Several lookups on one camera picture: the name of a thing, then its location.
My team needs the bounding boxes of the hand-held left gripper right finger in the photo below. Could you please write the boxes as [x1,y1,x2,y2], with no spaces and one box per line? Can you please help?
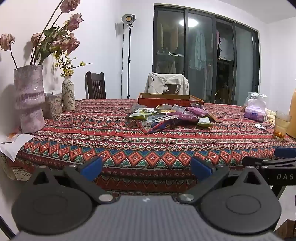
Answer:
[177,157,270,205]

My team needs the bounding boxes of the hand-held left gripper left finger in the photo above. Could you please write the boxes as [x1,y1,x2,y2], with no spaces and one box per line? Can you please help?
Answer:
[30,157,116,205]

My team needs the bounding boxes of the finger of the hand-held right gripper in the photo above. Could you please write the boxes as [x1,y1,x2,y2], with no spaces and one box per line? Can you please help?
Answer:
[275,147,296,160]
[242,157,296,171]

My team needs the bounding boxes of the pile of snack packets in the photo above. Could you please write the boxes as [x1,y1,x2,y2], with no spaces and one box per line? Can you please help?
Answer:
[125,103,219,134]

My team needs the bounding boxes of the orange-edged cardboard box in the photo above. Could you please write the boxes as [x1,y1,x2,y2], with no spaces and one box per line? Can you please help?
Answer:
[138,93,205,107]

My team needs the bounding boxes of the glass cup of drink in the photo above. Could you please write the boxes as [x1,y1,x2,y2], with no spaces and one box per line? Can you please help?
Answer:
[273,110,292,141]

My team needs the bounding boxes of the patterned red tablecloth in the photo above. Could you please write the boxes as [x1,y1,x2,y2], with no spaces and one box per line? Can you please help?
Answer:
[15,98,296,197]

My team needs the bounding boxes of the orange jug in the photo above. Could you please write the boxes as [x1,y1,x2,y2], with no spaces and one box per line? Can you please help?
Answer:
[285,87,296,139]

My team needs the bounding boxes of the purple tissue pack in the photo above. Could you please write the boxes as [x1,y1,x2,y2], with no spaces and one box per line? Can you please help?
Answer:
[244,100,267,123]

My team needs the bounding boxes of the brown wooden object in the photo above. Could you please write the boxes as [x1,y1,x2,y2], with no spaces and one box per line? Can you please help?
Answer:
[274,219,296,241]

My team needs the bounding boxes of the clear plastic bag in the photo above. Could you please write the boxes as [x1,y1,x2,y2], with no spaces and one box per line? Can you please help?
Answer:
[240,92,267,112]

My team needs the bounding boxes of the patterned jar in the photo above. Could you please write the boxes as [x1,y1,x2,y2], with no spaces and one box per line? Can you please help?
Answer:
[44,91,63,119]

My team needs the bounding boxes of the slim floral vase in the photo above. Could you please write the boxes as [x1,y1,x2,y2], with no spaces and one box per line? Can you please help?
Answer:
[61,76,76,111]

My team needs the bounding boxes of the cream lace cloth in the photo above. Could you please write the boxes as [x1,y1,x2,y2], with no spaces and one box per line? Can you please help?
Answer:
[0,152,31,181]

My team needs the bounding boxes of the white paper sheet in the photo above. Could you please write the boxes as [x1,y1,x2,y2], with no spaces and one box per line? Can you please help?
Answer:
[0,133,35,161]

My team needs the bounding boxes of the dark wooden chair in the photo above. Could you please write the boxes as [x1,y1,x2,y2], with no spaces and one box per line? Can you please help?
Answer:
[165,84,178,95]
[85,71,107,100]

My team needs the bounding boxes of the orange printed packet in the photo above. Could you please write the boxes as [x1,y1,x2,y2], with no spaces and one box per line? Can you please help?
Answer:
[5,133,21,143]

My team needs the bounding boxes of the glass sliding door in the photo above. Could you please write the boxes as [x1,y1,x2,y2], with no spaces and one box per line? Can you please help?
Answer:
[153,3,260,106]

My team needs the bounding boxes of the pink ceramic vase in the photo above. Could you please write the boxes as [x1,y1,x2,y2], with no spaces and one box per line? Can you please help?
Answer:
[13,64,46,134]

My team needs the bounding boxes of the beige jacket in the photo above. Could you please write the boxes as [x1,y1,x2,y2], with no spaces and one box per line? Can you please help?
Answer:
[144,72,189,95]

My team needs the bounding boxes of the yellow flower sprigs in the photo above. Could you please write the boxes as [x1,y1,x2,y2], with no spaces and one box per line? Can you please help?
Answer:
[54,50,93,77]

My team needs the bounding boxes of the hanging pale clothes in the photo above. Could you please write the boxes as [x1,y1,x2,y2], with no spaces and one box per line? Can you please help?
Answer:
[157,23,234,73]

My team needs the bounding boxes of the dried pink flowers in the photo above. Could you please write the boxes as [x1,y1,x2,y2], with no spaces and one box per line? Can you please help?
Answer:
[0,0,84,70]

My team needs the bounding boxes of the studio light on stand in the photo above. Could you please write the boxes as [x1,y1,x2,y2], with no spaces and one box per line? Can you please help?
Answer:
[121,14,136,100]

